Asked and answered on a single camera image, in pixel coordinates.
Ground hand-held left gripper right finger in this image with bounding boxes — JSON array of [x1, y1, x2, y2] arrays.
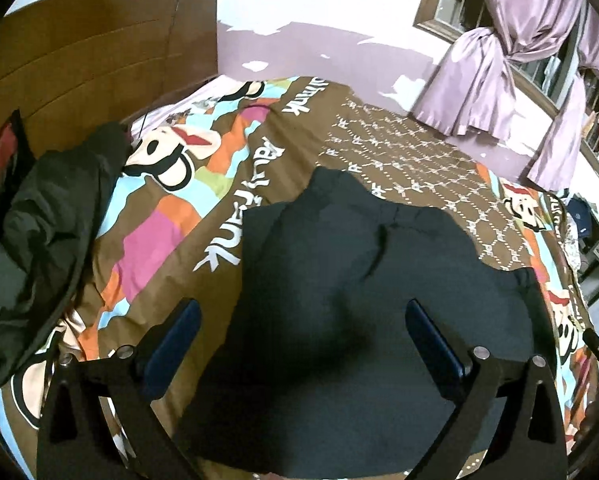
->
[[404, 299, 569, 480]]

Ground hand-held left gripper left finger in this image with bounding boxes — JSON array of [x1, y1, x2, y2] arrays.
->
[[36, 298, 202, 480]]

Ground black sweater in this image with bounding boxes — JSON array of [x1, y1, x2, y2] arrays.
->
[[178, 166, 561, 467]]

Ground dark blue cap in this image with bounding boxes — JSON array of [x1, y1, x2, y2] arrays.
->
[[568, 197, 594, 239]]

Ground dark green jacket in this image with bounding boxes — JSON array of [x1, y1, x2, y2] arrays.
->
[[0, 121, 132, 392]]

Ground cartoon printed bed sheet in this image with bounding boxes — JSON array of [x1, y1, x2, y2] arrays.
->
[[0, 75, 599, 480]]

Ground tied purple curtain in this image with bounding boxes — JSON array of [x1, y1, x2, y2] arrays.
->
[[526, 7, 599, 192], [413, 0, 589, 139]]

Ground red and black pillow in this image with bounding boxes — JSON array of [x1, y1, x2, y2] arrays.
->
[[0, 109, 36, 202]]

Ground wooden headboard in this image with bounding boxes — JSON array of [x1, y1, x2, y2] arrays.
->
[[0, 0, 219, 173]]

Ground purple curtains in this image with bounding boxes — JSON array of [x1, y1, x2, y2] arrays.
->
[[412, 0, 599, 190]]

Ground thin black cable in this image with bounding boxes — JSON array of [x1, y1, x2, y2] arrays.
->
[[128, 0, 189, 133]]

